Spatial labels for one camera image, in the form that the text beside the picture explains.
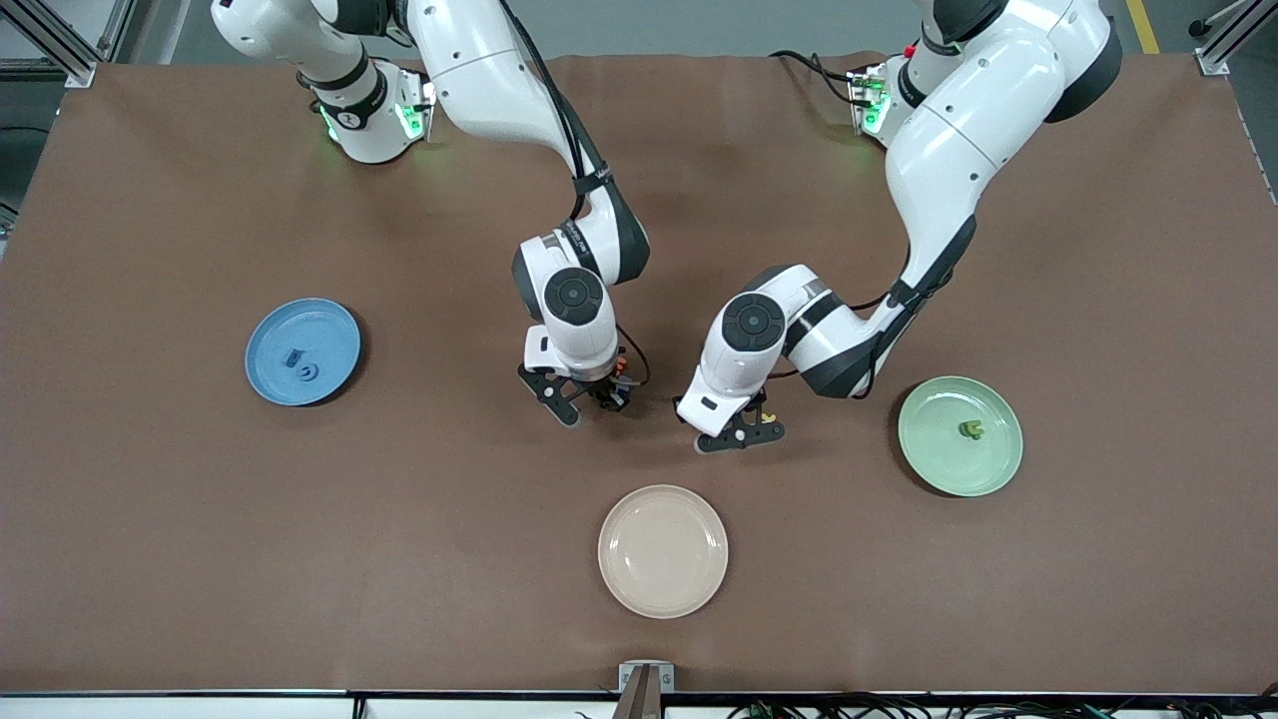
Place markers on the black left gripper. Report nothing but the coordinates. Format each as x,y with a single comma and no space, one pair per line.
760,397

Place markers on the aluminium frame profile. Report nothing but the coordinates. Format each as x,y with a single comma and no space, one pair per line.
80,72
1213,60

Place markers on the orange letter E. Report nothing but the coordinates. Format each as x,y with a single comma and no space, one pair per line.
621,353

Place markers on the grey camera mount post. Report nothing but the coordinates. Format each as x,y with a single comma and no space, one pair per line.
645,694

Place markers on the silver base connector box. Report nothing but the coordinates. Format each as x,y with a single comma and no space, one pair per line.
414,118
867,100

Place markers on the beige plate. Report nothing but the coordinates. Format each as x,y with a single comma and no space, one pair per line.
663,551

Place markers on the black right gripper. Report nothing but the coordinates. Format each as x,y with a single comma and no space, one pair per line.
606,392

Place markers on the white table frame rail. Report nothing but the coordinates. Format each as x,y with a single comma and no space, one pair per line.
200,709

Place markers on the blue letter G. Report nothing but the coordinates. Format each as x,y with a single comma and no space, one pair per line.
301,374

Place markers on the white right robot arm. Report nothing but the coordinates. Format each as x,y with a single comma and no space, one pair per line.
479,70

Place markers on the brown table cover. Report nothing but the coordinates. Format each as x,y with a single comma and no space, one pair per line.
300,200

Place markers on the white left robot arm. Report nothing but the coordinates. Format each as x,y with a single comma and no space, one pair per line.
958,130

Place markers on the green plate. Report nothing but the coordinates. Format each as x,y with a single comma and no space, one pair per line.
939,459

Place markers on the blue plate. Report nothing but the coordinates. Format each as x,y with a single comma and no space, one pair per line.
329,340

